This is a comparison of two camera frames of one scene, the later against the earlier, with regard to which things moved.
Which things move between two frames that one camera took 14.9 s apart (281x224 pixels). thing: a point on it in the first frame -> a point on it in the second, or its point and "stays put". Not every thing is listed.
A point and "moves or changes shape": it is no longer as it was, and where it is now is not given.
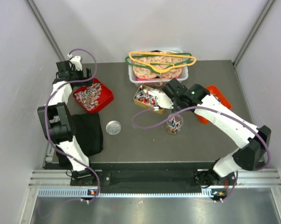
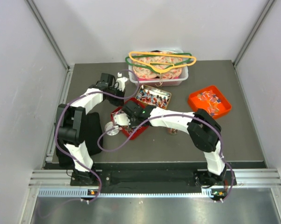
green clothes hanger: [158, 68] stays put
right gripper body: [176, 108] -> [133, 122]
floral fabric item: [152, 65] stays put
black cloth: [87, 131] stays put
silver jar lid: [113, 127] stays put
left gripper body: [78, 76] -> [116, 92]
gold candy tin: [142, 97] stays put
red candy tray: [92, 98] moves or changes shape
